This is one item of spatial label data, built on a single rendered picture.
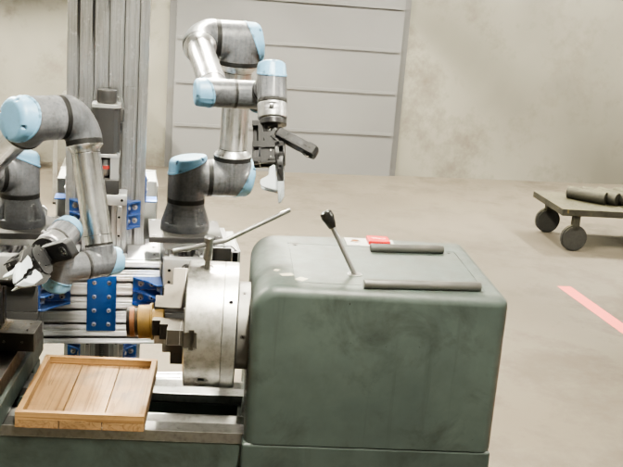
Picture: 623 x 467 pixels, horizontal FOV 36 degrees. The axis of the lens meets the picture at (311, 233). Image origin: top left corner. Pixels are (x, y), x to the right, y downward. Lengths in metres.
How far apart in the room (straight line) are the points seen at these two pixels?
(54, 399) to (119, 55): 1.12
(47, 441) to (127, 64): 1.22
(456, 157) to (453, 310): 8.62
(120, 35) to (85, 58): 0.13
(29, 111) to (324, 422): 1.05
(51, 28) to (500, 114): 4.91
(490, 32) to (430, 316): 8.66
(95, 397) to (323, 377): 0.59
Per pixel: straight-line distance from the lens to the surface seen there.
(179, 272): 2.42
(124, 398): 2.45
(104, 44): 3.02
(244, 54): 2.84
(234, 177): 2.91
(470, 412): 2.32
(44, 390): 2.50
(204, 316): 2.24
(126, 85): 3.03
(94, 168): 2.55
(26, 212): 2.92
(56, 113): 2.50
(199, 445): 2.35
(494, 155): 10.94
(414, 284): 2.20
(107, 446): 2.37
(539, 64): 10.99
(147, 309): 2.38
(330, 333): 2.18
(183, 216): 2.91
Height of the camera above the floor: 1.90
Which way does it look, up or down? 14 degrees down
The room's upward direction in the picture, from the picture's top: 4 degrees clockwise
